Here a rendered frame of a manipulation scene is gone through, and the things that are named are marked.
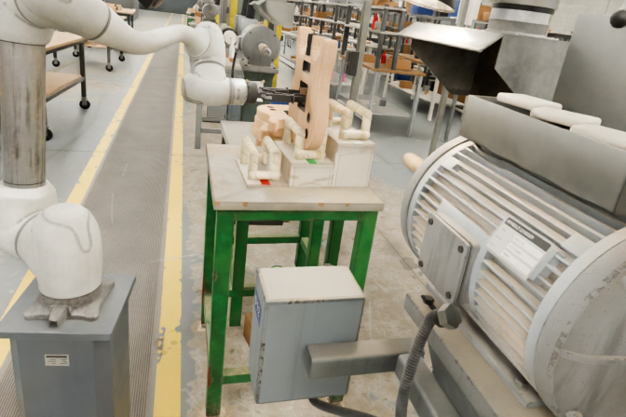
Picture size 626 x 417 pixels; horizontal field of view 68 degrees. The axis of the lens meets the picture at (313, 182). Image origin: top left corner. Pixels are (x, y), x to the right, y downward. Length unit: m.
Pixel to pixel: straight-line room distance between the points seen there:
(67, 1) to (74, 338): 0.80
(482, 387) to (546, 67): 0.49
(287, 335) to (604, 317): 0.43
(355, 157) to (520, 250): 1.17
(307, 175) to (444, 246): 1.05
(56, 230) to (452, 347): 0.97
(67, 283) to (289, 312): 0.76
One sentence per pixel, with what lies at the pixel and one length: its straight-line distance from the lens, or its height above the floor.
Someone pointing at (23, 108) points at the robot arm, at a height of 1.20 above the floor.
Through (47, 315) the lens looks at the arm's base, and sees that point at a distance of 1.41.
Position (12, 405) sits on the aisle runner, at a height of 0.00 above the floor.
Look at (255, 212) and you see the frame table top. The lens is 1.53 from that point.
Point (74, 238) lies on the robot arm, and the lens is 1.30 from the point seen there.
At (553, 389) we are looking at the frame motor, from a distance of 0.56.
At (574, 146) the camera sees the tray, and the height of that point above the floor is 1.42.
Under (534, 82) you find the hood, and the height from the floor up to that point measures 1.46.
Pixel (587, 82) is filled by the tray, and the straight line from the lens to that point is 0.77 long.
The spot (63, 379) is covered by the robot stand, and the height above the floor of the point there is 0.54.
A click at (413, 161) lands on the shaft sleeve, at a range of 0.98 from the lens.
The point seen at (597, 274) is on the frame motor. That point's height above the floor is 1.33.
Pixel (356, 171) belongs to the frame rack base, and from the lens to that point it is 1.70.
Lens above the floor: 1.53
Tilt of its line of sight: 20 degrees down
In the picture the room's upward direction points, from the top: 8 degrees clockwise
